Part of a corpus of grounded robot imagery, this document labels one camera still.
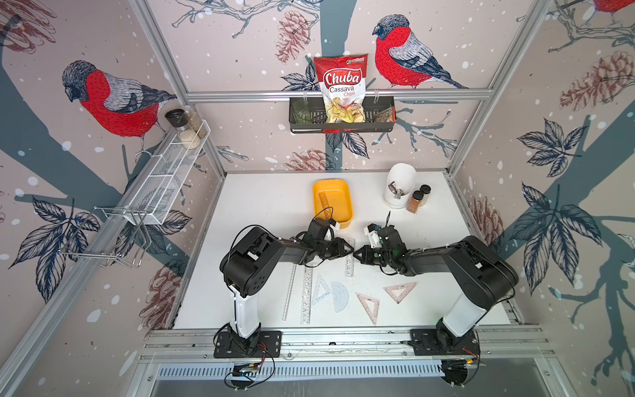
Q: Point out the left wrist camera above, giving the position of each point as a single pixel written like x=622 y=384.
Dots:
x=321 y=230

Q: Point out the clear blue protractor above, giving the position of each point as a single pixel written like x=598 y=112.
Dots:
x=340 y=296

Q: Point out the glass spice jar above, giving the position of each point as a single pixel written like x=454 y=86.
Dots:
x=194 y=120

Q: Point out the black lid grinder jar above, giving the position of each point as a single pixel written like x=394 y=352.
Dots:
x=178 y=119

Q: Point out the pink triangle set square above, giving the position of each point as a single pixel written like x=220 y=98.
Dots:
x=371 y=305

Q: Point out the short clear stencil ruler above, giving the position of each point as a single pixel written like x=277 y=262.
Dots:
x=349 y=269

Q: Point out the red Chuba chips bag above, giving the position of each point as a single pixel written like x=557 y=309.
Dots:
x=341 y=81

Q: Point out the yellow plastic storage box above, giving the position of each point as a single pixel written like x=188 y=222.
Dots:
x=339 y=197

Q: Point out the clear shape stencil ruler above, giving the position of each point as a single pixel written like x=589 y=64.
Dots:
x=307 y=288

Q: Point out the blue clear set square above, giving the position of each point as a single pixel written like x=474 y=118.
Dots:
x=321 y=291

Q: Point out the long pink ruler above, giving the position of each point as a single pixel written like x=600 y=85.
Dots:
x=326 y=207

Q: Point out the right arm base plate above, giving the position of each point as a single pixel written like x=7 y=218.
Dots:
x=439 y=342

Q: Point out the pink flat set square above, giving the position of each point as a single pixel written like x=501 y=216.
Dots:
x=399 y=292

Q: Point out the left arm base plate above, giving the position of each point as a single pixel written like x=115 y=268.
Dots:
x=229 y=344

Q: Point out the brown spice jar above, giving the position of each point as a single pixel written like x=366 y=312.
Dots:
x=415 y=201

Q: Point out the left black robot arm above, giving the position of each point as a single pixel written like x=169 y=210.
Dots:
x=252 y=258

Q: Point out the metal clips in cup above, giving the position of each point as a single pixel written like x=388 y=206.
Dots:
x=395 y=191

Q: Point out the thin clear straight ruler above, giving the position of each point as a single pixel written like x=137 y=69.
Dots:
x=289 y=293

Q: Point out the white utensil holder cup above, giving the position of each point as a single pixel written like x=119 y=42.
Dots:
x=404 y=176

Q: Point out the white wire shelf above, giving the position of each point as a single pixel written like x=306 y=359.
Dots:
x=169 y=169

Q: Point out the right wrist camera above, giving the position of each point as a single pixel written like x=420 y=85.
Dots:
x=378 y=235

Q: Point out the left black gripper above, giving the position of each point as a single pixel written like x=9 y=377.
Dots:
x=339 y=249

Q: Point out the wire cup hanger rack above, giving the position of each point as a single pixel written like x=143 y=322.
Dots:
x=123 y=238

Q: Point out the black hanging basket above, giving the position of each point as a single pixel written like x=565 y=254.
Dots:
x=313 y=115

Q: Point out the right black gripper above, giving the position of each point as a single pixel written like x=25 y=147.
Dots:
x=365 y=255

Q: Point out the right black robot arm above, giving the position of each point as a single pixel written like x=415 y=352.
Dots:
x=484 y=277

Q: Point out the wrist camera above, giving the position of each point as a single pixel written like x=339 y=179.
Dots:
x=378 y=235
x=321 y=230

